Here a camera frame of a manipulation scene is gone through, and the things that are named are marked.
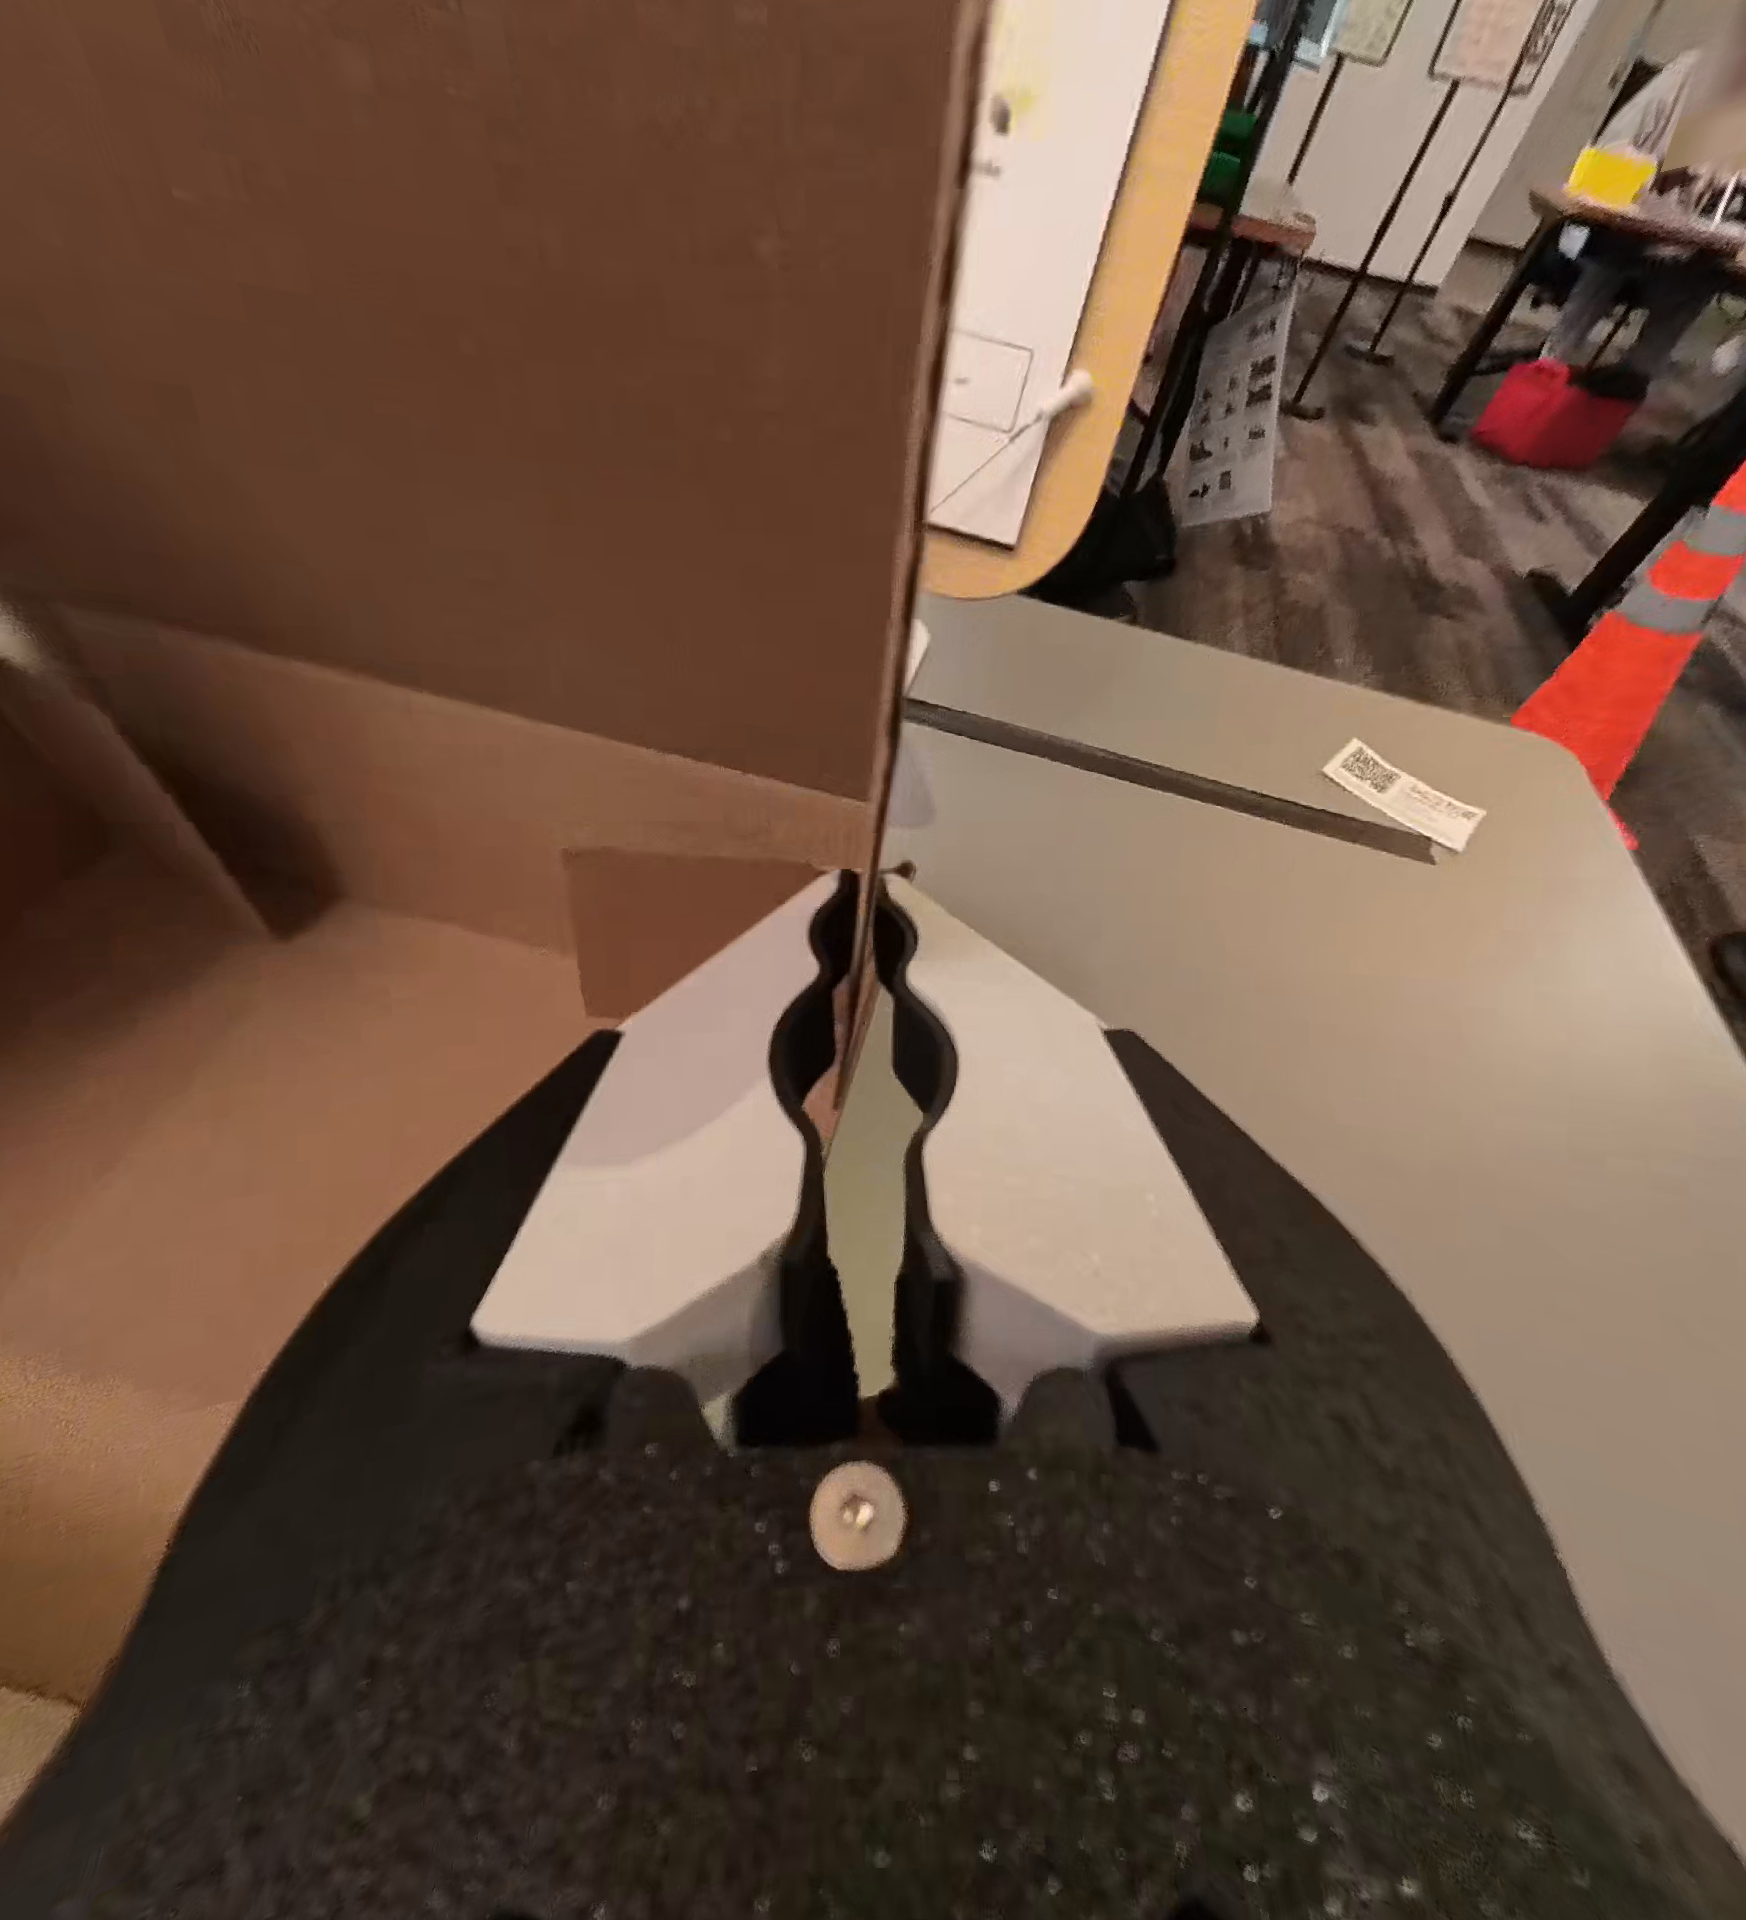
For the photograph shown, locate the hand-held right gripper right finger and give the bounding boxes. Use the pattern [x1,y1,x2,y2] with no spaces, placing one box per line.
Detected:
[871,871,1261,1442]

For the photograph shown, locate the wooden instruction board with paper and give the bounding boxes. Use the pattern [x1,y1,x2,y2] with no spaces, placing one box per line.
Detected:
[917,0,1258,602]

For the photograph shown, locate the leaning printed poster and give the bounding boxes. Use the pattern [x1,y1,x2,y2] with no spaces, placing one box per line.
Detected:
[1172,276,1302,530]

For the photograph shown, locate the white label sticker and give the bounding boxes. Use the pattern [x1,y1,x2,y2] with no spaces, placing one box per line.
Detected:
[1319,737,1487,853]

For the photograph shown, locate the red bag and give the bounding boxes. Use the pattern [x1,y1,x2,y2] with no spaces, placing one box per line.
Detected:
[1470,356,1639,470]

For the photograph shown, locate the orange traffic cone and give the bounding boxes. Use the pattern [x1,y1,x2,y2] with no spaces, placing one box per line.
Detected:
[1510,411,1746,849]

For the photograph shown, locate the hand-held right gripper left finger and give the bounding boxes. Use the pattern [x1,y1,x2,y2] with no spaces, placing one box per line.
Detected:
[470,869,859,1449]

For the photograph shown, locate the black sign stand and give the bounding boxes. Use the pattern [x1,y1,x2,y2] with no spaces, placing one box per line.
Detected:
[1284,0,1416,421]
[1344,0,1549,362]

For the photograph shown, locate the white cardboard mailer box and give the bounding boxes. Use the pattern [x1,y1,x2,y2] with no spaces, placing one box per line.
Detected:
[0,0,995,1712]

